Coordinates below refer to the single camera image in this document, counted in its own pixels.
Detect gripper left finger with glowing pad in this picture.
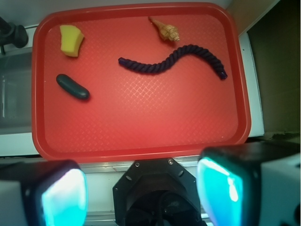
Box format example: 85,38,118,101
0,160,88,226

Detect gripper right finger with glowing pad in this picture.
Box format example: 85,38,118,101
196,141,301,226

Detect dark green plastic pickle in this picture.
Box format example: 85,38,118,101
56,74,90,100

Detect red plastic tray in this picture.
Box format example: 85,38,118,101
32,2,251,162

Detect clear plastic bin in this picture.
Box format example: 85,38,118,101
0,50,32,135

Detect yellow sponge piece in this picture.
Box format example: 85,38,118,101
60,25,84,57

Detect black clamp knob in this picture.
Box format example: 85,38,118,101
0,17,29,55

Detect tan conch seashell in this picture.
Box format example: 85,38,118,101
149,17,180,41

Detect black octagonal mount plate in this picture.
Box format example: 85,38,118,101
112,159,206,226

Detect dark purple twisted rope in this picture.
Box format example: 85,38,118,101
118,44,228,81

